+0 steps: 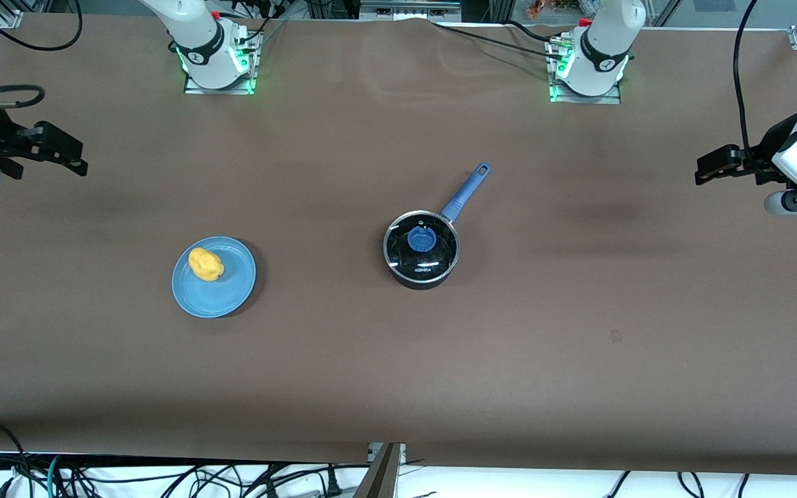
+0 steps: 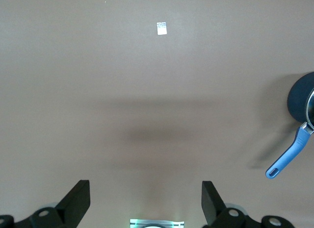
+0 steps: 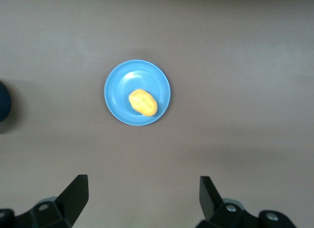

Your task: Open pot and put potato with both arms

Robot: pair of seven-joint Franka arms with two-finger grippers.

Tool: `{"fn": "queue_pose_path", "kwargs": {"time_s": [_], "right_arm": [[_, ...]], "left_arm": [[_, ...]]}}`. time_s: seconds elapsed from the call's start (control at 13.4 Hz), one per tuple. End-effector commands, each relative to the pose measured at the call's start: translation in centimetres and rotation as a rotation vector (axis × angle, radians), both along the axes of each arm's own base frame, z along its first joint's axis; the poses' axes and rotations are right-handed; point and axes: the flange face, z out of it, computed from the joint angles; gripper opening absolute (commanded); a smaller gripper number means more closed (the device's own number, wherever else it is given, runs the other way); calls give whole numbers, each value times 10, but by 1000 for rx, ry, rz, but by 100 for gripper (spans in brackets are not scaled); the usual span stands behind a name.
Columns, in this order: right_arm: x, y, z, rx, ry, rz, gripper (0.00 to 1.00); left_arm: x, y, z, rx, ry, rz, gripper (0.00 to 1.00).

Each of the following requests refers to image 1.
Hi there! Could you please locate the yellow potato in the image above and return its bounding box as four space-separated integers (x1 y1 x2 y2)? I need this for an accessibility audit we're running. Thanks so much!
187 247 225 283

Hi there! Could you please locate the glass lid with blue knob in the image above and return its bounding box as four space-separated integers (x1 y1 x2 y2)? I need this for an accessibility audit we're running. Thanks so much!
384 211 461 269

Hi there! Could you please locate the blue round plate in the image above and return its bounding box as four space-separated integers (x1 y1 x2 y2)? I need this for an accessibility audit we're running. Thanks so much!
171 236 258 319

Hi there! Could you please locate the grey metal box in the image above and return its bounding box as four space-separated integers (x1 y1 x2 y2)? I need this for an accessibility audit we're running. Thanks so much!
360 0 462 22

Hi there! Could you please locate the brown table cover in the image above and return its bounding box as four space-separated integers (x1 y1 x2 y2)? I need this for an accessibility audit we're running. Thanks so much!
0 12 797 477

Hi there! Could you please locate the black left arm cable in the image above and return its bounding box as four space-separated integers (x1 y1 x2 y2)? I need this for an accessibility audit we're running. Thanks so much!
733 0 760 170

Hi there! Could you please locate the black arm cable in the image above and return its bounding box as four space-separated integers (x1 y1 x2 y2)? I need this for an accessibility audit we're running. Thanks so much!
733 0 760 170
0 0 83 109

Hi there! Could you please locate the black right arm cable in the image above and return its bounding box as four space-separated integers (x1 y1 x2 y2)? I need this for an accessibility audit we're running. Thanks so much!
0 0 83 109

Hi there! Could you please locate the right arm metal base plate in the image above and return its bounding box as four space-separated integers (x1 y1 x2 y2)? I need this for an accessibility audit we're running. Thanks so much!
183 21 262 95

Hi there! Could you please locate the black cable lying on cover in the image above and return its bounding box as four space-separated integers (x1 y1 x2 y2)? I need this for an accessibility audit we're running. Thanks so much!
433 21 569 59

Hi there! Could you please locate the black pot with blue handle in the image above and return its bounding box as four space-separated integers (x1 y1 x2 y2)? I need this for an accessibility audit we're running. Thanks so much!
383 162 493 291

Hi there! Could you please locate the aluminium frame post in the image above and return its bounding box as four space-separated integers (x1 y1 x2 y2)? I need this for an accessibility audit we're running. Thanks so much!
352 442 407 498

